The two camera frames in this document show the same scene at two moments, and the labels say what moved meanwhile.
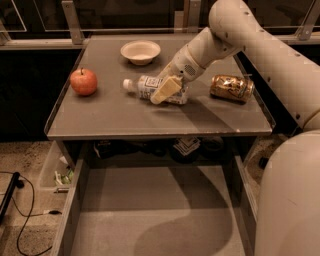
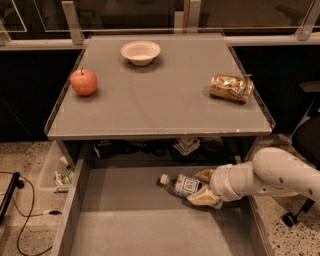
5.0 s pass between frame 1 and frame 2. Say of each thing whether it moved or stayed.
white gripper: moved
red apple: stayed
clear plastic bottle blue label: moved
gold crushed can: stayed
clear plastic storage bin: stayed
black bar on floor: stayed
